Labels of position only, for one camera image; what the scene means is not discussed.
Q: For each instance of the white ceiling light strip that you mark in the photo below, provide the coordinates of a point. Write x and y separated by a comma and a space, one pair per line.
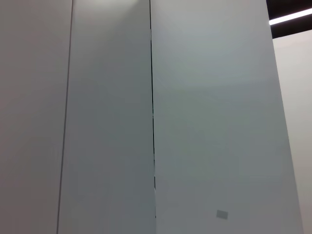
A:
292, 15

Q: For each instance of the small grey wall sticker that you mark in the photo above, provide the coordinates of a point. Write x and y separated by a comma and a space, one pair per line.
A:
222, 214

